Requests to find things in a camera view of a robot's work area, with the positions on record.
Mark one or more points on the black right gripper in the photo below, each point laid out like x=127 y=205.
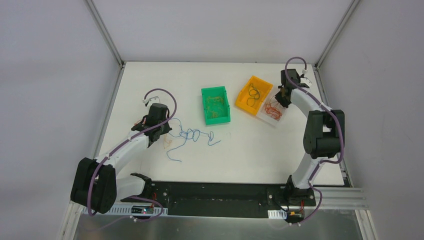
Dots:
x=283 y=98

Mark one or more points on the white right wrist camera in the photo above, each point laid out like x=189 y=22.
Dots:
x=304 y=79

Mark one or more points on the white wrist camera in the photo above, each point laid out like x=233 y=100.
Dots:
x=151 y=100
x=304 y=79

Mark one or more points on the aluminium frame left rail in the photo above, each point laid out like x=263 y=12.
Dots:
x=70 y=222

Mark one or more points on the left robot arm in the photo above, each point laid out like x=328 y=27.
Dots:
x=96 y=185

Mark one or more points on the green plastic bin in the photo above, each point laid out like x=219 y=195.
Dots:
x=216 y=106

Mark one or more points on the white slotted cable duct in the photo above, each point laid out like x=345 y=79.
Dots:
x=138 y=210

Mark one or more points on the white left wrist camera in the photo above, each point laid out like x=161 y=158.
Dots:
x=151 y=100

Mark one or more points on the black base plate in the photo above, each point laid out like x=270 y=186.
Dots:
x=228 y=200

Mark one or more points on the white plastic bin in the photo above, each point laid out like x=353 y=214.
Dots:
x=270 y=111

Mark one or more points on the orange plastic bin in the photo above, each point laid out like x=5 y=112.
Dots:
x=253 y=94

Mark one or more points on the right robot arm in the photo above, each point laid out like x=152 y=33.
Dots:
x=323 y=134

